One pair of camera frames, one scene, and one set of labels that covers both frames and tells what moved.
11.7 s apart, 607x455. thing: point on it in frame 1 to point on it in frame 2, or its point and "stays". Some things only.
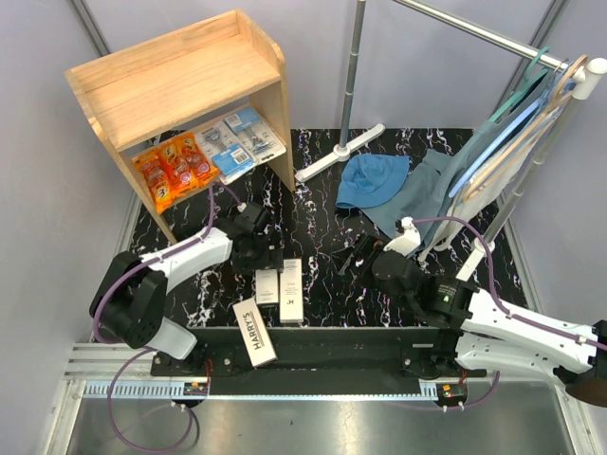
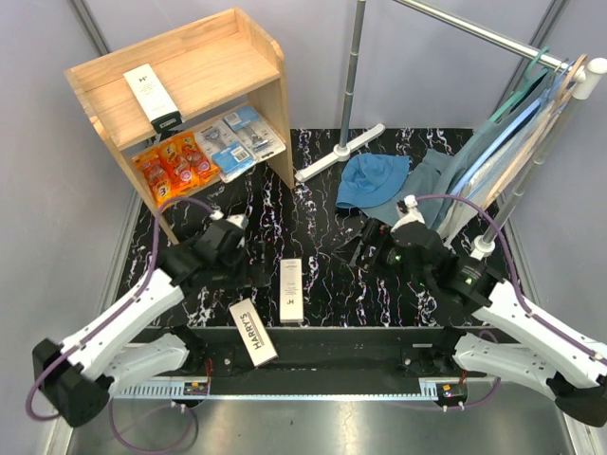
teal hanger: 532,78 stays
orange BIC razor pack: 159,167 stays
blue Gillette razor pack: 229,156 stays
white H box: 266,286 to 154,98
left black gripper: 271,258 to 250,275
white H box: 291,291 stays
